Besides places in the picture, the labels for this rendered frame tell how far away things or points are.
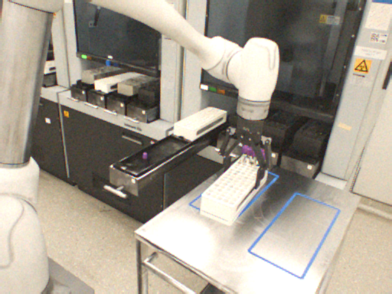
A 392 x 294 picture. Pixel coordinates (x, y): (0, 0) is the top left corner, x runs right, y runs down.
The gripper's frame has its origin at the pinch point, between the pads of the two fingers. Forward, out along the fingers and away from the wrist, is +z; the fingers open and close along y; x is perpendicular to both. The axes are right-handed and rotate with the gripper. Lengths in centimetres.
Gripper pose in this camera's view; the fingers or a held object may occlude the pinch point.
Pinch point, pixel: (242, 175)
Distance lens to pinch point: 106.5
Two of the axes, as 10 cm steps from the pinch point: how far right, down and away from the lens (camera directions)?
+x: 5.0, -3.6, 7.9
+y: 8.6, 2.9, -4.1
